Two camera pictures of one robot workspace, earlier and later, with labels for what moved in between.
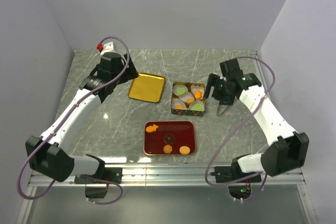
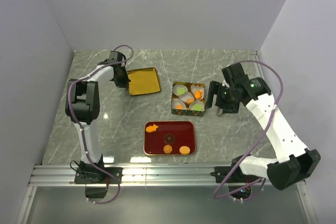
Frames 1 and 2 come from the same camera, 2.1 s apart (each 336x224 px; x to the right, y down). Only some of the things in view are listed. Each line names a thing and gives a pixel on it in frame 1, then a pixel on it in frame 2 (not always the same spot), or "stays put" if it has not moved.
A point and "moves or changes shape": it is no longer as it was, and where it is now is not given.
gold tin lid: x=147 y=87 moves or changes shape
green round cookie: x=181 y=91 stays put
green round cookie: x=197 y=107 stays put
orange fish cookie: x=198 y=94 stays put
